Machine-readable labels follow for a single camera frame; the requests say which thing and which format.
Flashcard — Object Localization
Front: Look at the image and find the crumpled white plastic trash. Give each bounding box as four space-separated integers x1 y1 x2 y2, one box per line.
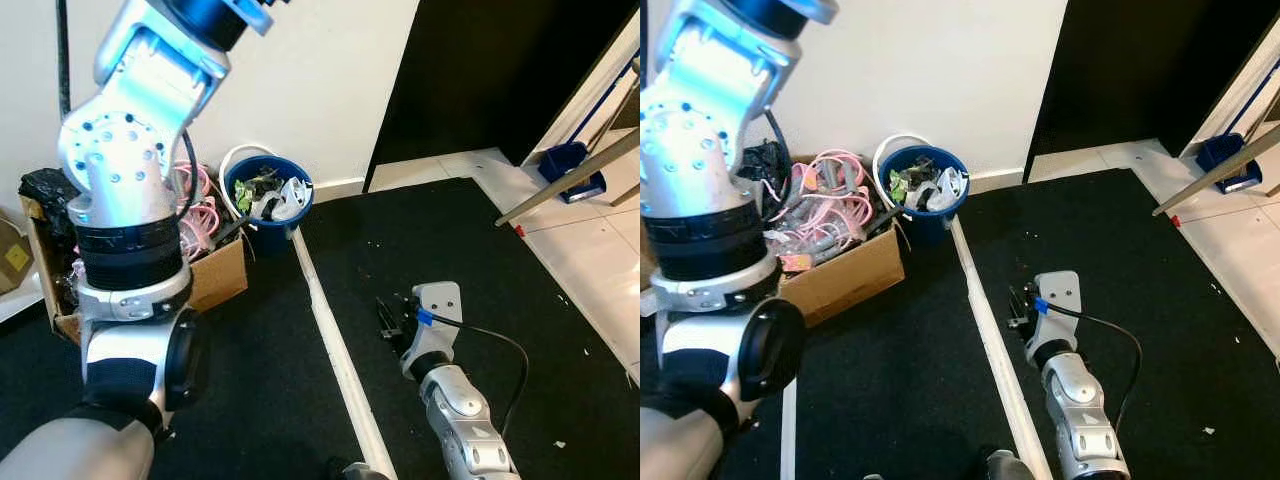
252 178 311 221
915 165 969 211

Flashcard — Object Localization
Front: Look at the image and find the black floor mat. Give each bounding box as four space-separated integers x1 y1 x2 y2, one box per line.
0 240 363 480
955 168 1280 480
300 178 641 480
640 235 1011 480

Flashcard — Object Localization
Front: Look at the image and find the blue plastic bucket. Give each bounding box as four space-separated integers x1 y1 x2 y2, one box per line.
220 145 316 253
873 133 971 249

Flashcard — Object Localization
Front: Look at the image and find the grey robot right leg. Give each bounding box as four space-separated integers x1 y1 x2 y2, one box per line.
985 450 1036 480
325 458 393 480

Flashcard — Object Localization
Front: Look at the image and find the brown cardboard box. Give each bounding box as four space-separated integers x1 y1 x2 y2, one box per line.
20 190 251 346
640 150 908 328

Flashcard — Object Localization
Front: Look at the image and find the blue dustpan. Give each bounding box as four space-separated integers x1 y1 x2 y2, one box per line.
537 142 608 204
1195 133 1263 194

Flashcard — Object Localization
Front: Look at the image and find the black plastic bag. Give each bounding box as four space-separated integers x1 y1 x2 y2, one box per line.
738 140 793 201
18 168 81 251

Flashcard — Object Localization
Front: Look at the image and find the small cardboard box yellow sticker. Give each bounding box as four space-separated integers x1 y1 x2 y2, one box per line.
0 210 36 296

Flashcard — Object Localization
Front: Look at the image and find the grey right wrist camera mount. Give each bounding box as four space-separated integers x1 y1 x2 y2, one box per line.
1028 270 1083 346
412 282 464 363

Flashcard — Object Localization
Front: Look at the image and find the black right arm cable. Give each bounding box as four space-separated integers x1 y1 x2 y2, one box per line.
428 314 531 439
1045 304 1144 431

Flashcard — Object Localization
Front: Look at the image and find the pink and grey cable bundle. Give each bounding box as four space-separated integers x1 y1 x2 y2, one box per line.
765 150 881 271
175 160 227 261

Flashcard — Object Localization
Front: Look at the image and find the blue handled broom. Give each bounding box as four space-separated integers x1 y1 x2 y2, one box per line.
588 52 641 121
1226 45 1280 133

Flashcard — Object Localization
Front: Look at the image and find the black hanging cable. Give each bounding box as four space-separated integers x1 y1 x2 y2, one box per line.
55 0 73 121

